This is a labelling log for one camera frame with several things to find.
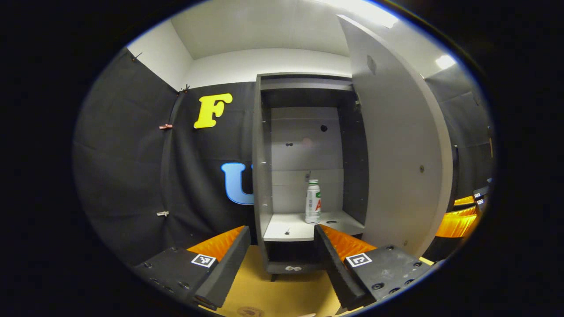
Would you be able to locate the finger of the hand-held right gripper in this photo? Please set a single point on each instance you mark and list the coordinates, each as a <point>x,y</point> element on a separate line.
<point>465,200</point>
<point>458,222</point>

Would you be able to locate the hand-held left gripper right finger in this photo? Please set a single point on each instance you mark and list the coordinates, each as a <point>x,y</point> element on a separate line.
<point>335,273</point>

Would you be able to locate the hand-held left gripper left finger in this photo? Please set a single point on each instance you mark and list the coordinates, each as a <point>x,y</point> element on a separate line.
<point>227,273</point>

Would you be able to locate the white bottle green label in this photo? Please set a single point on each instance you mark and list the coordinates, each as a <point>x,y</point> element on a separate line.
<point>312,204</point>

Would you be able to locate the beige cabinet door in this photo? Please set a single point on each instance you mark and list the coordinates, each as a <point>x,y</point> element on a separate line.
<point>396,154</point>

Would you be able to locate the dark grey cabinet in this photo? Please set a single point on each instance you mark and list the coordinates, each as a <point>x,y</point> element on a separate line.
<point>262,145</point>

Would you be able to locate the small ceiling light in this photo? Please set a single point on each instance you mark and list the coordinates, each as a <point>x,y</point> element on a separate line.
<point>445,61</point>

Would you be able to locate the black backdrop cloth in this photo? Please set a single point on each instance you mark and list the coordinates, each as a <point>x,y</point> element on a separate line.
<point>123,154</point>

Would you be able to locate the black cloth clip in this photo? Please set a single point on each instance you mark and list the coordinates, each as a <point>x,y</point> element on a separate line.
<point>136,56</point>
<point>184,89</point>

